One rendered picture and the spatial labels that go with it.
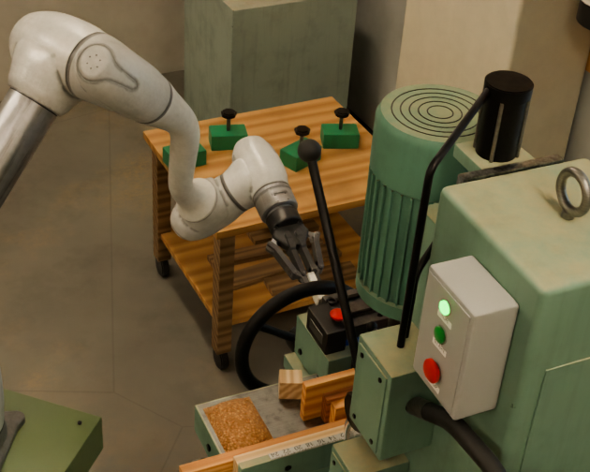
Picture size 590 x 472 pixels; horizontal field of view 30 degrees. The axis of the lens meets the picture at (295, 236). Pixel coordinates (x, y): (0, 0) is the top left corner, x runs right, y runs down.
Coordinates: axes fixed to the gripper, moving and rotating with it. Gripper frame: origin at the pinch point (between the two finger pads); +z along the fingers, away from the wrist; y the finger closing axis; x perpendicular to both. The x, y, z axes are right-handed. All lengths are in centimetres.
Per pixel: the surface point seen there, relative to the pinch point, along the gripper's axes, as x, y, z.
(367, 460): -52, -28, 57
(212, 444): -24, -40, 37
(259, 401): -23.6, -29.5, 31.8
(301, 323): -25.3, -17.3, 20.0
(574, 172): -102, -12, 49
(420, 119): -85, -15, 25
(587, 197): -102, -12, 52
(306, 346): -23.5, -17.2, 23.7
